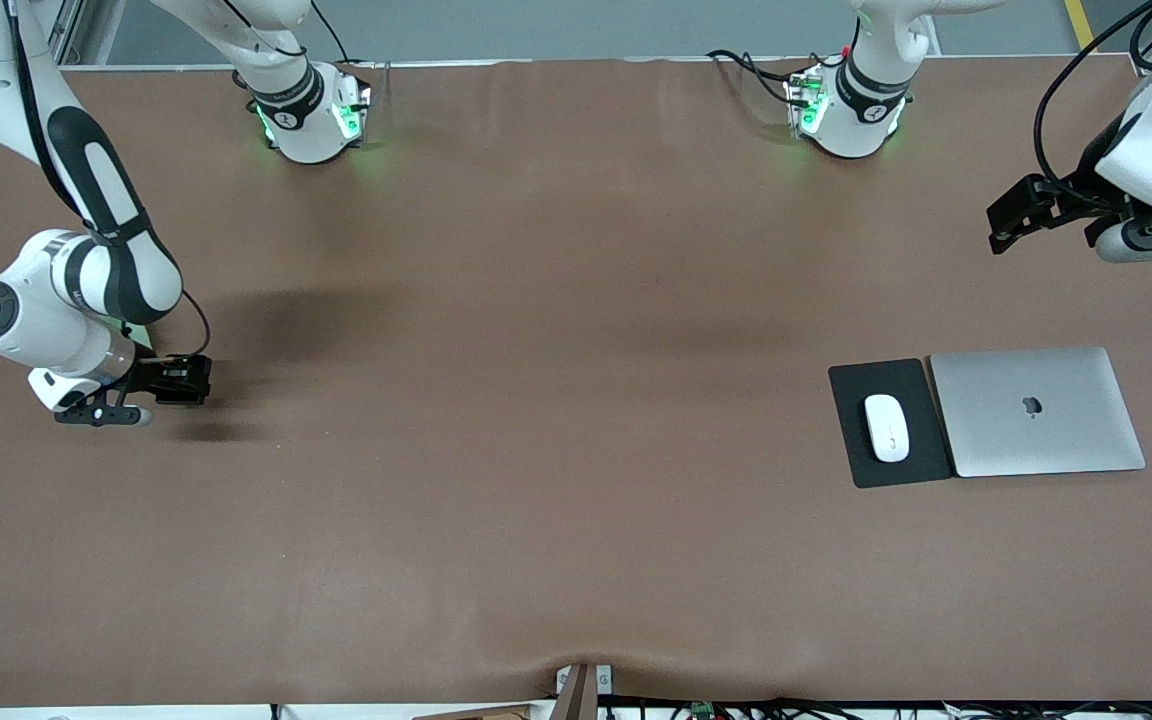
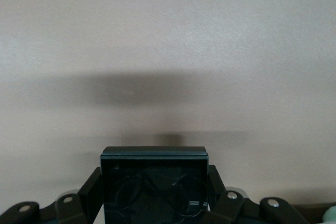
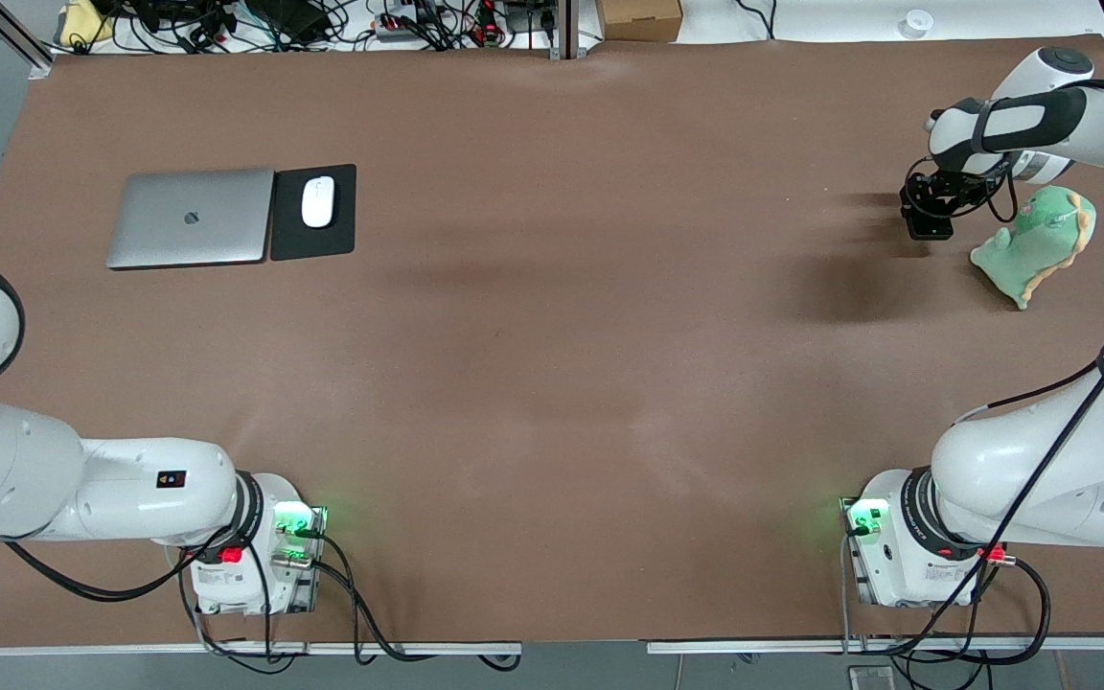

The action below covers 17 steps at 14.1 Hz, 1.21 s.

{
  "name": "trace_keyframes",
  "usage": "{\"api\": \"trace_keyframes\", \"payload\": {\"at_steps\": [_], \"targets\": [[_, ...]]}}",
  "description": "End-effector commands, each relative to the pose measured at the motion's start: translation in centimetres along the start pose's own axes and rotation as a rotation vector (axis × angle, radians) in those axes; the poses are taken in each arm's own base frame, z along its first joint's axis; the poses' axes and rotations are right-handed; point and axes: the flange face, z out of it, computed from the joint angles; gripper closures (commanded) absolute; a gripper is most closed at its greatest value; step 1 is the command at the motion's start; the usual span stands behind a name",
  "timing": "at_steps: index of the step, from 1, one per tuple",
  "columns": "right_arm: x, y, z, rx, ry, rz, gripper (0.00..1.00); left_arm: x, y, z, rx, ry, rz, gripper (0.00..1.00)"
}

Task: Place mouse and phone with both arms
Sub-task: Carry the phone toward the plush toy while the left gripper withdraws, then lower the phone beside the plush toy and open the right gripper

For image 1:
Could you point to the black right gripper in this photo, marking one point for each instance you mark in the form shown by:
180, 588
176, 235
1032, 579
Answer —
148, 373

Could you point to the silver closed laptop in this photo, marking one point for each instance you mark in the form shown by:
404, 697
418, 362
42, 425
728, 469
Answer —
1036, 412

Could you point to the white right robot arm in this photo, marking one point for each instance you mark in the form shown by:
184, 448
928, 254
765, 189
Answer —
306, 120

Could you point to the white computer mouse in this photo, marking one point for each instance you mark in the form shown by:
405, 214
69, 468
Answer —
887, 428

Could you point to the black phone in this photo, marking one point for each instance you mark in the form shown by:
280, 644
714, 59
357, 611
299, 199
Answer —
194, 396

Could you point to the small metal bracket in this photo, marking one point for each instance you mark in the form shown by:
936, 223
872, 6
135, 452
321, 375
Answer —
604, 680
563, 681

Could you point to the brown table cover mat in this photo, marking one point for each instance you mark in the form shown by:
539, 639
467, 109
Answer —
576, 550

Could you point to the black mouse pad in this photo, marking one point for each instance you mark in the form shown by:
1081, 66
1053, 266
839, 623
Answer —
846, 440

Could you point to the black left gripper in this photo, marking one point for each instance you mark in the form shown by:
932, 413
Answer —
1078, 191

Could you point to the aluminium frame profile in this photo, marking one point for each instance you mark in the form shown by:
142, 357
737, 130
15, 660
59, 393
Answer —
64, 30
1144, 63

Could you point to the green dinosaur plush toy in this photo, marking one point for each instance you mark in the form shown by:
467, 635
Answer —
139, 337

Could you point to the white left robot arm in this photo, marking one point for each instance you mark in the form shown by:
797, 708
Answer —
851, 120

